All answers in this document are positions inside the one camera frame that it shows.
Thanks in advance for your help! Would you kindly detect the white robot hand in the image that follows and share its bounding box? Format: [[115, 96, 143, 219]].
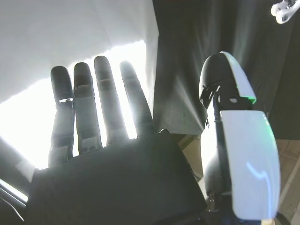
[[24, 51, 281, 225]]

